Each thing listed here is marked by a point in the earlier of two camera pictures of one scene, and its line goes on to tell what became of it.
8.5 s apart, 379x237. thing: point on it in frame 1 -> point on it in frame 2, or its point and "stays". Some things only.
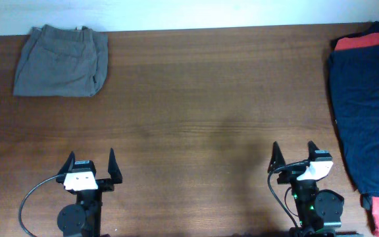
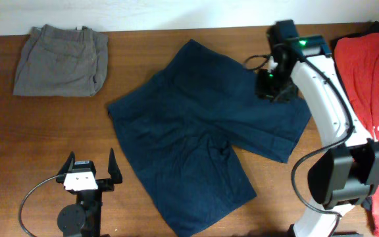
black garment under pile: (376, 27) stays
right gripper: (291, 172) -> (264, 91)
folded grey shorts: (61, 62) stays
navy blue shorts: (366, 87) -> (178, 128)
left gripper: (114, 176) stays
